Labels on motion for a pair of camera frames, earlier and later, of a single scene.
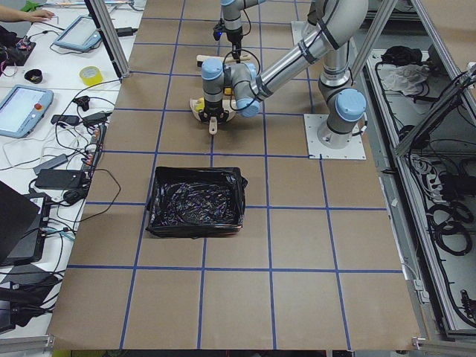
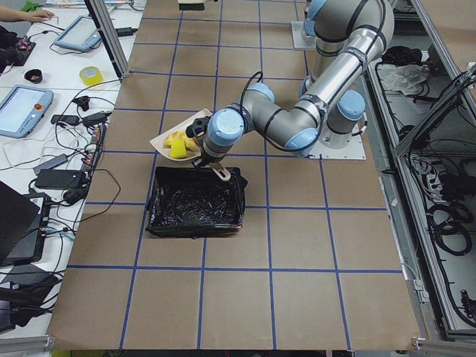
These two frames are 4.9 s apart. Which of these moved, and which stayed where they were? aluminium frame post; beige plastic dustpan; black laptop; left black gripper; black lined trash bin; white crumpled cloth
Moved: left black gripper; beige plastic dustpan
Stayed: black lined trash bin; black laptop; aluminium frame post; white crumpled cloth
